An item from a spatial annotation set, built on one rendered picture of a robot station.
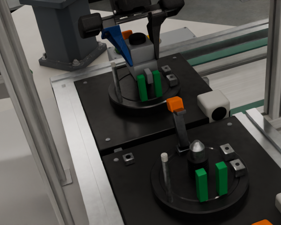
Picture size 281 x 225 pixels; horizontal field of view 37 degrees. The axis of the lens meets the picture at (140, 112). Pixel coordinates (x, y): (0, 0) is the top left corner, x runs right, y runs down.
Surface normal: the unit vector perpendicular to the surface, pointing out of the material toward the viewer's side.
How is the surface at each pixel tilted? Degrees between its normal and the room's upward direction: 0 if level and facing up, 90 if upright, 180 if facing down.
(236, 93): 0
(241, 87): 0
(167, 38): 0
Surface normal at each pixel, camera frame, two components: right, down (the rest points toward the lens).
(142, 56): 0.31, 0.54
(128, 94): -0.13, -0.80
